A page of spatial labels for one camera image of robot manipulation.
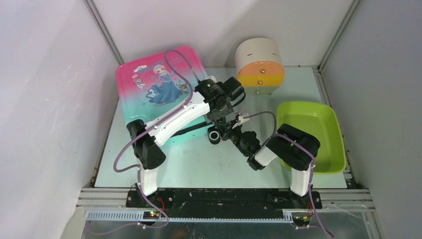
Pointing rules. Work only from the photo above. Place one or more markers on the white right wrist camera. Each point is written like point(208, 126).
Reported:
point(240, 119)

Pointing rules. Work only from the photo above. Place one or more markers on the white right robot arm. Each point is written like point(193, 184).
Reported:
point(295, 147)

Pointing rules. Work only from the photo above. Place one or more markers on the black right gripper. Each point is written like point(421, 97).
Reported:
point(228, 130)

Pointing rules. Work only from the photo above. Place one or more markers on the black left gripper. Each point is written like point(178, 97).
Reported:
point(211, 115)

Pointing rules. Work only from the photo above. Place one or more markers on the pink and teal kids suitcase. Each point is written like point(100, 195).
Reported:
point(151, 86)

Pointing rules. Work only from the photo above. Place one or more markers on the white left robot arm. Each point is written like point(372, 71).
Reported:
point(210, 99)

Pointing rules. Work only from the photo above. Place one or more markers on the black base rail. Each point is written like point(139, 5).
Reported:
point(244, 204)

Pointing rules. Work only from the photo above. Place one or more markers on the beige orange round storage box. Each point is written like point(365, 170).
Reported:
point(258, 66)

